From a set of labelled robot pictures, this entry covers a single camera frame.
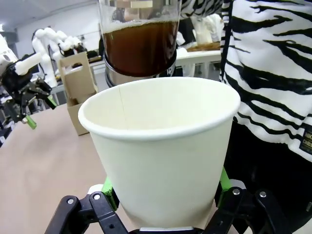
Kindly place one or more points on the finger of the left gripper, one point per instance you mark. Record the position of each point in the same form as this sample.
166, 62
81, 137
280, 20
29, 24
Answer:
26, 117
47, 93

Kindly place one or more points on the brown cardboard cup carrier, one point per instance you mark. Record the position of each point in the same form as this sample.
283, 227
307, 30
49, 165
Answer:
78, 80

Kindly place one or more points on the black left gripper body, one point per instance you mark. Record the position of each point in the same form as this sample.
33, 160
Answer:
17, 87

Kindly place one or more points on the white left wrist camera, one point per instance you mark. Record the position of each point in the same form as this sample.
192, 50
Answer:
28, 63

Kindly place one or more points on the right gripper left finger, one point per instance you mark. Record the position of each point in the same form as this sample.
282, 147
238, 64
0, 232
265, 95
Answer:
97, 209

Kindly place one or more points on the glass dispenser with brown drink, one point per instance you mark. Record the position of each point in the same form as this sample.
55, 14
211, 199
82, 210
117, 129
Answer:
139, 46

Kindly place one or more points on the person in zebra striped hoodie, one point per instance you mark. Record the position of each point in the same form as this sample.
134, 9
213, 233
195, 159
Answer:
268, 97

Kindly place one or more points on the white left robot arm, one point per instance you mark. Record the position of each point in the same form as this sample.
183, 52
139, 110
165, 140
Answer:
6, 53

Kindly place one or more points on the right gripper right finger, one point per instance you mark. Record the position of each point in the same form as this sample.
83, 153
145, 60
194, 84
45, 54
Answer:
243, 209

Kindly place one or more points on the white paper cup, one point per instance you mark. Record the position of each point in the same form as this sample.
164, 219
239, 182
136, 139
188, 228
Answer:
158, 170

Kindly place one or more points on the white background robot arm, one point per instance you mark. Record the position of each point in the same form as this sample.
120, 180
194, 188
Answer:
44, 48
69, 41

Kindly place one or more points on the white background table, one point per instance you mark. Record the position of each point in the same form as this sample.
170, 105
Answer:
197, 54

